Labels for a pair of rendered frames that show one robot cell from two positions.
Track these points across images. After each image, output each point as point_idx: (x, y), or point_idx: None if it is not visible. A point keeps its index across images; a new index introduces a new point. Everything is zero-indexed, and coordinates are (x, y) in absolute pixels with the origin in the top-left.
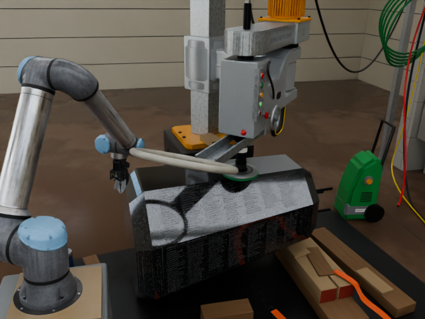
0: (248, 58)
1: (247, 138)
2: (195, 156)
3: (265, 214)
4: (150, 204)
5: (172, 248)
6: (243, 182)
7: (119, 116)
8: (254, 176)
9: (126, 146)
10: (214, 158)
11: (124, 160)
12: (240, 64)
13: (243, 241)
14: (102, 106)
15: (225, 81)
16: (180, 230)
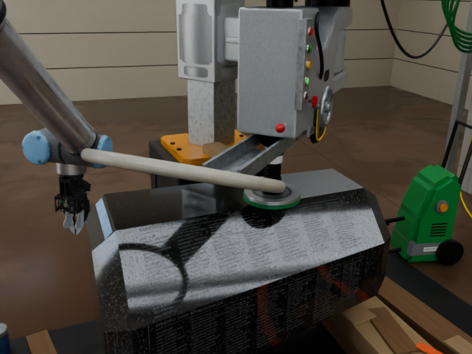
0: (286, 5)
1: (284, 139)
2: (203, 166)
3: (313, 262)
4: (128, 251)
5: (166, 324)
6: (277, 211)
7: (59, 88)
8: (295, 201)
9: (77, 148)
10: (234, 171)
11: (80, 178)
12: (273, 13)
13: (279, 306)
14: (18, 59)
15: (248, 45)
16: (178, 293)
